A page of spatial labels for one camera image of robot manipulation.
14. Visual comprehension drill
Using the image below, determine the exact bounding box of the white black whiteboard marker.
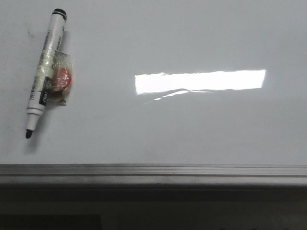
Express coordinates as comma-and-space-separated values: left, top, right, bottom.
25, 8, 67, 139

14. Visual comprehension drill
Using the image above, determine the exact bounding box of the red magnet taped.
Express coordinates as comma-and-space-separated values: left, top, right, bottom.
47, 52, 74, 105

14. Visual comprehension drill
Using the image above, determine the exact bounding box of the white whiteboard surface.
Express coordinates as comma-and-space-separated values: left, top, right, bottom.
0, 0, 307, 165

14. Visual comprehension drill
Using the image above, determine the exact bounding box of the grey aluminium whiteboard frame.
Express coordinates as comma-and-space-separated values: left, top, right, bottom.
0, 164, 307, 188

